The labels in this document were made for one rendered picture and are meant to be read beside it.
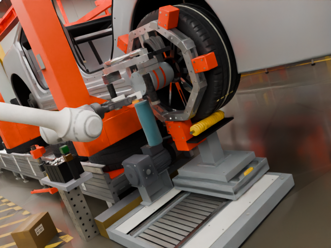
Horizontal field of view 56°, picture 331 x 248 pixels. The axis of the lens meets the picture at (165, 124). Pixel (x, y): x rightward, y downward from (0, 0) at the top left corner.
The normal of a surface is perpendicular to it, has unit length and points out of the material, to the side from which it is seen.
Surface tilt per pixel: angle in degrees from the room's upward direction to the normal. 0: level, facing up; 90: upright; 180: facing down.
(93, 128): 98
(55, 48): 90
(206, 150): 90
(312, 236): 0
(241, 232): 90
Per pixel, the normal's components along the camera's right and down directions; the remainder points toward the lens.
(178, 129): -0.70, 0.40
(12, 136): 0.63, -0.04
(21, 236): -0.24, 0.31
